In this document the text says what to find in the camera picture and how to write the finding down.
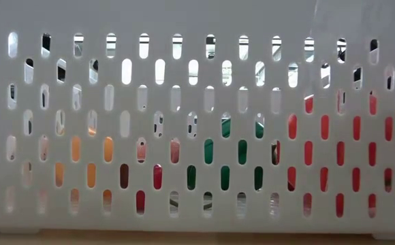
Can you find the dark red toy cherry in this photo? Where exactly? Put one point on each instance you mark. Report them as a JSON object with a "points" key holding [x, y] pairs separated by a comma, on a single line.
{"points": [[124, 176]]}

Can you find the green toy pepper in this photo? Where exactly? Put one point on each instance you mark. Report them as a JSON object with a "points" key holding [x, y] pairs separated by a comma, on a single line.
{"points": [[242, 152]]}

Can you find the orange sliced toy vegetable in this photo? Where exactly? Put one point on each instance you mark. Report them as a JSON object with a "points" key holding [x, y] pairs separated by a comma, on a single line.
{"points": [[108, 149]]}

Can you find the white perforated plastic basket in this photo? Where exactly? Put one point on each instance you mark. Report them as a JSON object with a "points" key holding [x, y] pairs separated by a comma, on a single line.
{"points": [[197, 20]]}

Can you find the large red toy tomato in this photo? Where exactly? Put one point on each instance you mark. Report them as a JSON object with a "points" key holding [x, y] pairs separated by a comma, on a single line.
{"points": [[340, 153]]}

